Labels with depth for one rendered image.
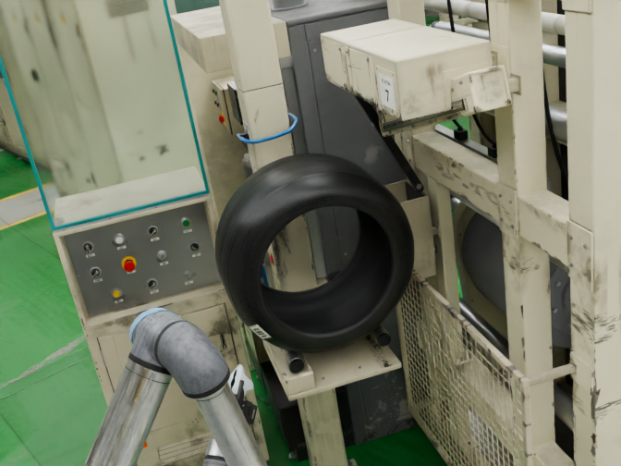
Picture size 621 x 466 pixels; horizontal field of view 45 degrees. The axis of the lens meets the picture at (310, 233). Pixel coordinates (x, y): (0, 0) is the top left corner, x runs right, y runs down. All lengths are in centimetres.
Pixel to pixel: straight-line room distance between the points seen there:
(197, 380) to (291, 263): 94
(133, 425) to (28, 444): 221
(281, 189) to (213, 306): 89
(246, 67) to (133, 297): 99
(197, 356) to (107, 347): 120
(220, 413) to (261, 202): 62
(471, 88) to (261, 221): 68
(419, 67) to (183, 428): 181
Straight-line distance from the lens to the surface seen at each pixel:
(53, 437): 396
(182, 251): 278
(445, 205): 260
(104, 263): 277
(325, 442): 294
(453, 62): 185
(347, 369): 239
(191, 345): 169
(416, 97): 182
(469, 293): 308
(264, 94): 235
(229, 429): 179
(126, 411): 180
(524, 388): 196
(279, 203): 205
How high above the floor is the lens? 214
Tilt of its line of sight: 23 degrees down
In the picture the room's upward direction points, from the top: 10 degrees counter-clockwise
